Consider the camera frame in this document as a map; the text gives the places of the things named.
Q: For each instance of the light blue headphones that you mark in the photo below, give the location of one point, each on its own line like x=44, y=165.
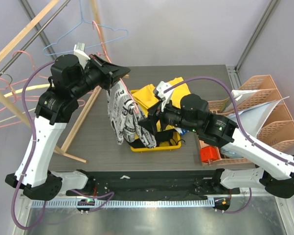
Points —
x=229, y=154

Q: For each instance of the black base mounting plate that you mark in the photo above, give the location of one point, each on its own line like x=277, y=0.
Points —
x=176, y=185

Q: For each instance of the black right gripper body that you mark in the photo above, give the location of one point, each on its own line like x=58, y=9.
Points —
x=170, y=116

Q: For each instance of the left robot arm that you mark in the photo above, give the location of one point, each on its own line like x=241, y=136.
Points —
x=68, y=82

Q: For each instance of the peach file rack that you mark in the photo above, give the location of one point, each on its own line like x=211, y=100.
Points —
x=278, y=129

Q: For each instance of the blue white patterned garment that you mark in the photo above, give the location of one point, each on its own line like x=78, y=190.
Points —
x=181, y=131

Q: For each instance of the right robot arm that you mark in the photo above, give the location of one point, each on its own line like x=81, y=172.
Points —
x=275, y=171

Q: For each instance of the cream plastic hanger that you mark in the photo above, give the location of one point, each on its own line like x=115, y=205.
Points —
x=14, y=93

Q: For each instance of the orange cube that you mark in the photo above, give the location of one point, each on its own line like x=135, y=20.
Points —
x=209, y=154

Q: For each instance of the wooden clothes rack frame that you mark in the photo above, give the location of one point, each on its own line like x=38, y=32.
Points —
x=11, y=107

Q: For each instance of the yellow plastic tray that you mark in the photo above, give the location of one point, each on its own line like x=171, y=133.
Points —
x=145, y=149

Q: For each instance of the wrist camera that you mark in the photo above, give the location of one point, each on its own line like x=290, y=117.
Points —
x=163, y=92
x=79, y=51

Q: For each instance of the newspaper print trousers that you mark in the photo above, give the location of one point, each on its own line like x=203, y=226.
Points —
x=124, y=114

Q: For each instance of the peach compartment desk organizer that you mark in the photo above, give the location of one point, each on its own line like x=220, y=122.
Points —
x=215, y=106

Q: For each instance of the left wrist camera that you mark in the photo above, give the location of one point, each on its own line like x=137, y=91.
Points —
x=79, y=51

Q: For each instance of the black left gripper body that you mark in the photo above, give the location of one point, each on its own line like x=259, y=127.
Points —
x=94, y=77

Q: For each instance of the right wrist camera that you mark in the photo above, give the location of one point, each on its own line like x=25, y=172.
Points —
x=163, y=92

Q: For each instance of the yellow garment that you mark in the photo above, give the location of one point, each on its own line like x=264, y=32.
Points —
x=149, y=95

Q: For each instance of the white papers in rack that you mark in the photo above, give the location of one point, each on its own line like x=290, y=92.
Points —
x=254, y=117

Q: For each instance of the black trousers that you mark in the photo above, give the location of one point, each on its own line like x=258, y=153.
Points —
x=163, y=139

